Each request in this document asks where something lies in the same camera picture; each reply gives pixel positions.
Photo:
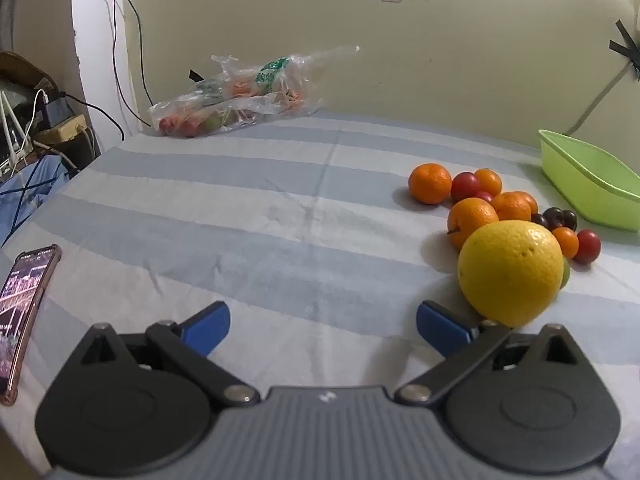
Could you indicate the brown cardboard piece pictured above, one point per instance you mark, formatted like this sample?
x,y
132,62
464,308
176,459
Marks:
x,y
22,67

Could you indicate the small black tape piece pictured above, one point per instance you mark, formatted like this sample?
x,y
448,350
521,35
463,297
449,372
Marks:
x,y
196,76

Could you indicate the clear plastic produce bag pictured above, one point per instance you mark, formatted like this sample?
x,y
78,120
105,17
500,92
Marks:
x,y
235,97

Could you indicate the blue cloth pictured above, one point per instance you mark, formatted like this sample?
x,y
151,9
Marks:
x,y
25,195

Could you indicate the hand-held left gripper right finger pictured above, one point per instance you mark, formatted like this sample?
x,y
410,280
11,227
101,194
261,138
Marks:
x,y
440,327

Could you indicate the black tape cross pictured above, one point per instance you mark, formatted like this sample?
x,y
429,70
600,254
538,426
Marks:
x,y
625,47

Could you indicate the red cherry tomato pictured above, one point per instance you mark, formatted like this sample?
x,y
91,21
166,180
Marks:
x,y
484,196

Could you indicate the grey charger block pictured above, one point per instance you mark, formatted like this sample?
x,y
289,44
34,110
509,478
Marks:
x,y
52,109

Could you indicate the beige power strip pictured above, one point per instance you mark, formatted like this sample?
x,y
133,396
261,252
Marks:
x,y
62,130

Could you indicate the blue white striped bed sheet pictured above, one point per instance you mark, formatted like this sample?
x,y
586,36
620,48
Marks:
x,y
250,240

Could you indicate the green lime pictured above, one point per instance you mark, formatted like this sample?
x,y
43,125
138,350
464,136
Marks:
x,y
565,272

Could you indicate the large yellow grapefruit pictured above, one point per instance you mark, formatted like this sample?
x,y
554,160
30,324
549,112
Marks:
x,y
510,273

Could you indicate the smartphone in clear case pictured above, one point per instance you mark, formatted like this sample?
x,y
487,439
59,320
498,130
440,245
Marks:
x,y
22,310

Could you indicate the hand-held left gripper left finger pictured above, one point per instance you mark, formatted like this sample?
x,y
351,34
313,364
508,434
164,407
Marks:
x,y
210,327

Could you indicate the red plum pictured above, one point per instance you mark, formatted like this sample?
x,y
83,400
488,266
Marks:
x,y
586,246
466,186

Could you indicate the green plastic basket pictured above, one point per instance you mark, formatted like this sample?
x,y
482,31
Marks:
x,y
590,180

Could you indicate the dark purple plum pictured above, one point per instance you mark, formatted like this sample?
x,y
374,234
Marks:
x,y
539,220
554,217
571,220

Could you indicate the orange cherry tomato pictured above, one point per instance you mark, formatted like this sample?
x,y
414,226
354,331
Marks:
x,y
566,241
488,181

